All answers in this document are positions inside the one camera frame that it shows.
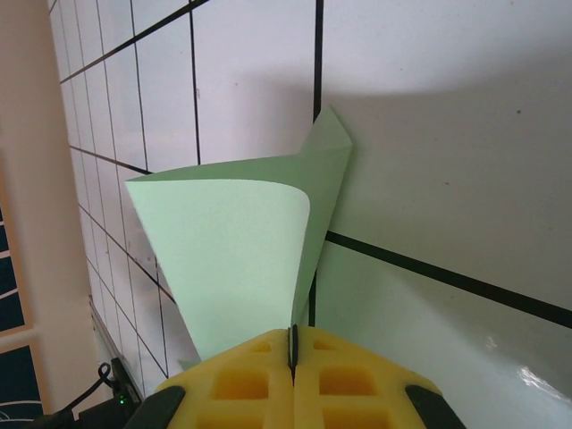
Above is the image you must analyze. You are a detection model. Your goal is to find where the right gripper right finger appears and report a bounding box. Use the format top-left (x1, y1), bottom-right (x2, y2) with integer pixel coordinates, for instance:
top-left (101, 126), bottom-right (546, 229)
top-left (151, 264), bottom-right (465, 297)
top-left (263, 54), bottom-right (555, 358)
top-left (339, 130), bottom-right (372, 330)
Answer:
top-left (292, 325), bottom-right (466, 429)

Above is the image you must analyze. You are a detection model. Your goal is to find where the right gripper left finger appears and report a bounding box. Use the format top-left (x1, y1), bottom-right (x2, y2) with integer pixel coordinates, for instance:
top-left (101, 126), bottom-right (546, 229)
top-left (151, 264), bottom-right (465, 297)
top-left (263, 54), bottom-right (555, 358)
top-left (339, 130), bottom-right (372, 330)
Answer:
top-left (129, 328), bottom-right (296, 429)

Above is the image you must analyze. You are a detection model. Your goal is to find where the light green cloth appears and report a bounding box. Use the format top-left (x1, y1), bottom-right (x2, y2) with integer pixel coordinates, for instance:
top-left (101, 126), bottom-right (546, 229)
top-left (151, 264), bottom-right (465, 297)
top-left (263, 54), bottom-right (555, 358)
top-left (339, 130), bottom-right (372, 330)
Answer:
top-left (123, 105), bottom-right (354, 373)

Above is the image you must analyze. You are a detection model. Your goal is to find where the thin black cable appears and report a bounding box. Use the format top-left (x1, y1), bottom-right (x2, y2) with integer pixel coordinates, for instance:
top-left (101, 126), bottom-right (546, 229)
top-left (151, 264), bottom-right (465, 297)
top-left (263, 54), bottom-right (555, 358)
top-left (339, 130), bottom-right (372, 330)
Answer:
top-left (59, 361), bottom-right (113, 421)

